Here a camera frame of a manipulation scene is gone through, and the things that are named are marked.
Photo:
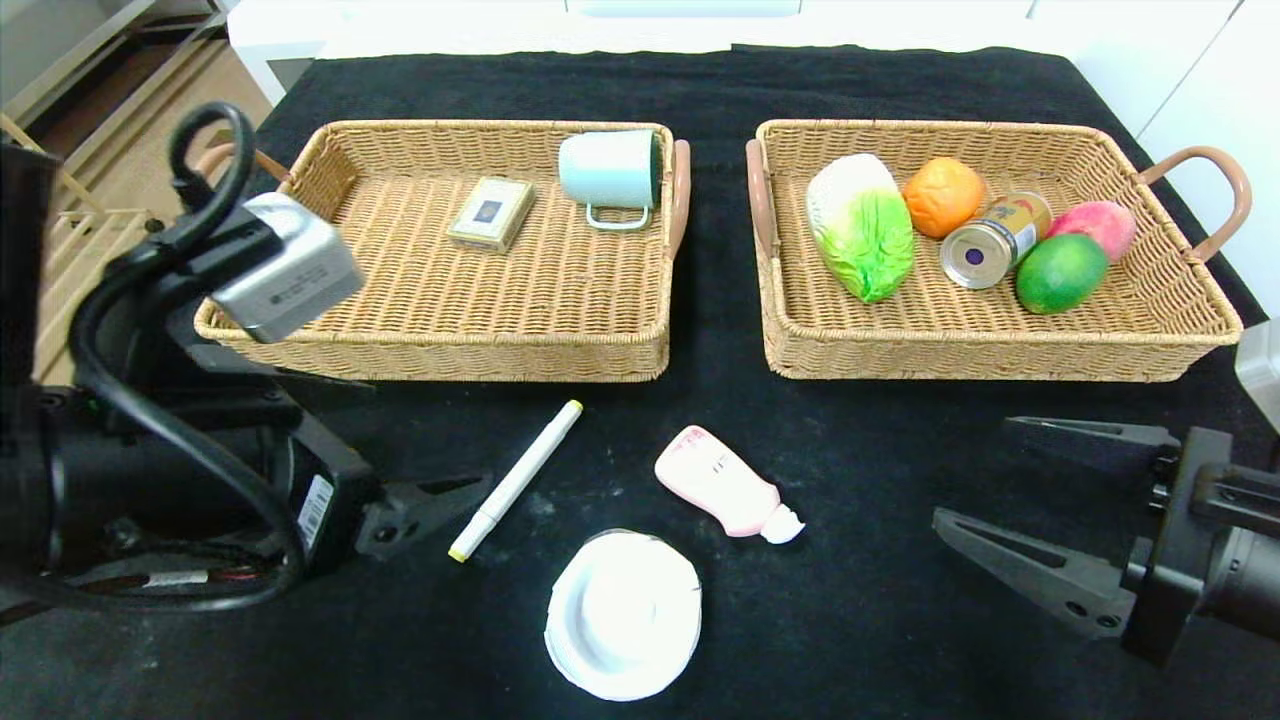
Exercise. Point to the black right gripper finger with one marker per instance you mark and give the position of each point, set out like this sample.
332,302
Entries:
1050,575
1100,445

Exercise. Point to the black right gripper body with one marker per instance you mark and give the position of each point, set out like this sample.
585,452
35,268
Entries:
1178,545

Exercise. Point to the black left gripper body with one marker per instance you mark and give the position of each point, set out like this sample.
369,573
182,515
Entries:
322,508

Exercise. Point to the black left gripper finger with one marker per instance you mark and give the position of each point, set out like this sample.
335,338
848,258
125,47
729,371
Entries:
410,515

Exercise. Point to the white marker yellow cap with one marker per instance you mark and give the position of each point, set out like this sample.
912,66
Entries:
515,482

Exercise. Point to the gold drink can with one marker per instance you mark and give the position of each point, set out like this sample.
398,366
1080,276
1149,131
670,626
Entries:
995,245

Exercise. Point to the crushed white paper bowl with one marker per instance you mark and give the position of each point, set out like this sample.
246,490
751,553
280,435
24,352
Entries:
622,615

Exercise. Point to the white green napa cabbage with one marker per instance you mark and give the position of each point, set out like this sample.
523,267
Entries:
860,230

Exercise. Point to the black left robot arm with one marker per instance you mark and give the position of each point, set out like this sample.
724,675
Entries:
130,470

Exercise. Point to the green round fruit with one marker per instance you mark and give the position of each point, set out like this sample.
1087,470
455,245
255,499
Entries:
1060,275

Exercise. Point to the red pink peach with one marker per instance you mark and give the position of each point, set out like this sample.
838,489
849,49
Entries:
1100,225

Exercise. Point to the orange fruit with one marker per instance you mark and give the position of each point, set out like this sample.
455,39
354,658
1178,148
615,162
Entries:
942,195

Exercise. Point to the pink bottle white cap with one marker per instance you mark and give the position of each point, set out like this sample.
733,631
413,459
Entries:
720,482

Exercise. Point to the small card box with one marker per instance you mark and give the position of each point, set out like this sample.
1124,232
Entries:
490,212

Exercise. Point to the mint green mug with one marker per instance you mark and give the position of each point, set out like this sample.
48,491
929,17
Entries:
605,168

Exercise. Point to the white table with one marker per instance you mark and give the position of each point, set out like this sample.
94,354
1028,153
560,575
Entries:
290,30

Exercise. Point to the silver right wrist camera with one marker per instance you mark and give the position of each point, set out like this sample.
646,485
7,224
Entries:
1262,375

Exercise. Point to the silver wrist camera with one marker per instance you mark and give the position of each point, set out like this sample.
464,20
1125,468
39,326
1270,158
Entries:
285,270
1262,375

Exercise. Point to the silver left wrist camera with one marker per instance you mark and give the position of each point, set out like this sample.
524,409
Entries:
285,270

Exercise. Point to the grey metal shelf frame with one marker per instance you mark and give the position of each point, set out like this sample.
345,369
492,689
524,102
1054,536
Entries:
80,58

